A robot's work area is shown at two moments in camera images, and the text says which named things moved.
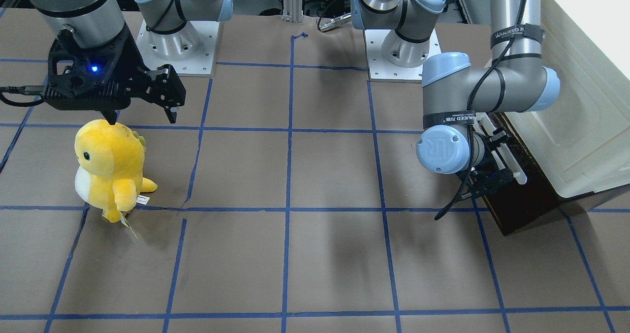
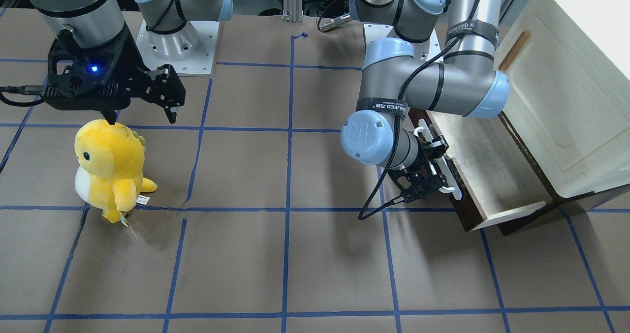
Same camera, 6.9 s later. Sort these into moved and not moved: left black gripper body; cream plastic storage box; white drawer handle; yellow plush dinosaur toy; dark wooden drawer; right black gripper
Moved: white drawer handle; left black gripper body; dark wooden drawer
Not moved: yellow plush dinosaur toy; cream plastic storage box; right black gripper
